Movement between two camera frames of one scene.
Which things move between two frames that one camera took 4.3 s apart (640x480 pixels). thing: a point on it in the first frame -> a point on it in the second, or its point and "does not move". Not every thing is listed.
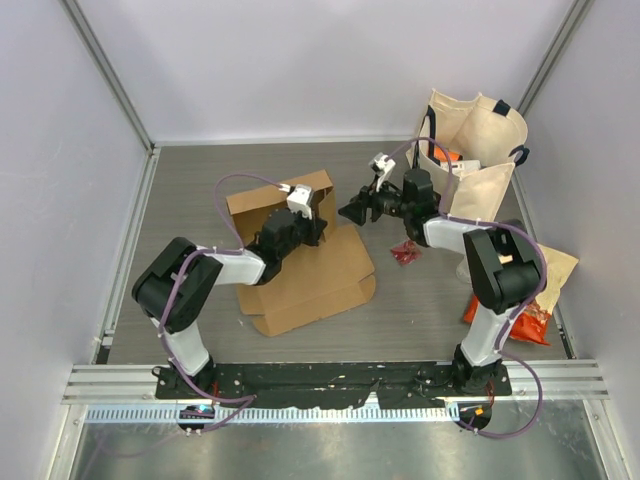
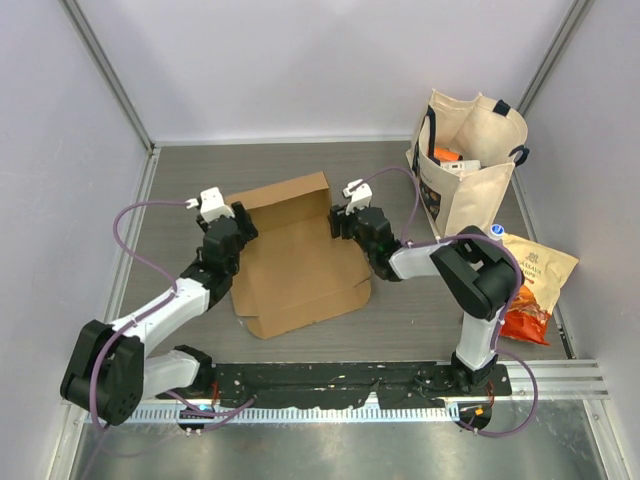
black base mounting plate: [401, 385] does not move
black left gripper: [314, 228] -> [244, 222]
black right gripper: [356, 210] -> [337, 217]
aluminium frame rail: [135, 384] does not move
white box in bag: [460, 167] does not move
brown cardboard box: [322, 280] does not move
